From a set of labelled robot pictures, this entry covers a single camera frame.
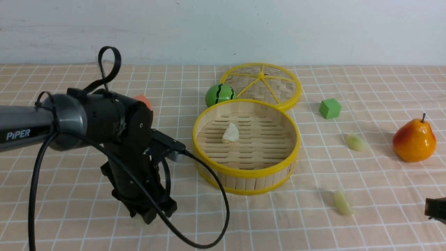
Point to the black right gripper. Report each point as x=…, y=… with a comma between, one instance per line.
x=435, y=208

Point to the green cube block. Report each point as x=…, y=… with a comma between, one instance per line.
x=330, y=108

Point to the bamboo steamer lid yellow rim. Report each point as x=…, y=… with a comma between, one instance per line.
x=264, y=82

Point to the orange yellow toy pear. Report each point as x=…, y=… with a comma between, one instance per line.
x=415, y=141

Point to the orange cube block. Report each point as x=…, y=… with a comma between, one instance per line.
x=143, y=99

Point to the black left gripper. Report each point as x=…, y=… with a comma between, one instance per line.
x=141, y=180

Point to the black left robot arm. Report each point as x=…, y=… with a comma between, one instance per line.
x=123, y=125

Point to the green watermelon toy ball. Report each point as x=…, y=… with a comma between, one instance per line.
x=219, y=93

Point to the greenish dumpling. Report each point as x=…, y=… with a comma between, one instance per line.
x=342, y=203
x=356, y=143

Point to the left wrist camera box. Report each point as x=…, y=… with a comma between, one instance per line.
x=166, y=146

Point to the bamboo steamer tray yellow rim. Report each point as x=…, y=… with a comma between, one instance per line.
x=262, y=159

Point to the white dumpling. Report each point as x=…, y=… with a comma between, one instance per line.
x=231, y=134

